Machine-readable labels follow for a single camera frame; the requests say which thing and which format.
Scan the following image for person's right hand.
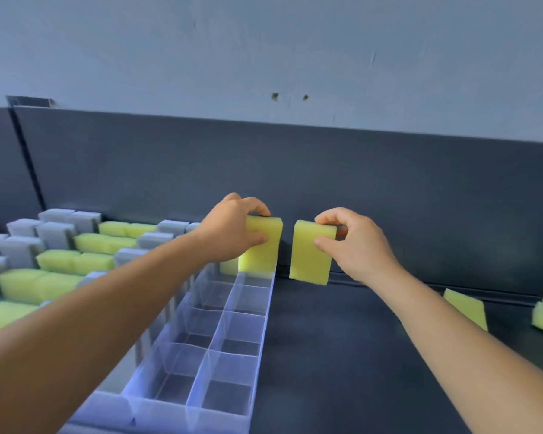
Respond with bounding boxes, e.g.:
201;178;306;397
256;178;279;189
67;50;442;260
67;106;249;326
314;207;404;286

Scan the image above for person's left hand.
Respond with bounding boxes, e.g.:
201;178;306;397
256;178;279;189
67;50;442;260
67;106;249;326
195;193;272;263

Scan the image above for person's right forearm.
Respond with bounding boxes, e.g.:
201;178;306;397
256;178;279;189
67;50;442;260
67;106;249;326
370;266;543;434

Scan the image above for person's left forearm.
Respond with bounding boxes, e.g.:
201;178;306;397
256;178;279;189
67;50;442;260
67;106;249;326
0;230;218;434

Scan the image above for dark grey back panel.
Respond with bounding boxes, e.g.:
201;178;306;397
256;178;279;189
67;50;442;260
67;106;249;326
0;96;543;308

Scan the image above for clear plastic divided box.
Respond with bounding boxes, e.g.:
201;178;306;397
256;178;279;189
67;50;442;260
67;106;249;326
59;261;277;434

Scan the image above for rows of yellow-green sponges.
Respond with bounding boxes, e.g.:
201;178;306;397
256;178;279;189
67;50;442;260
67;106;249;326
0;221;159;339

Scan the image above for rows of grey sponges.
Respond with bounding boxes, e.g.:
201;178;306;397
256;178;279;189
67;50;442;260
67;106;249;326
0;208;202;312

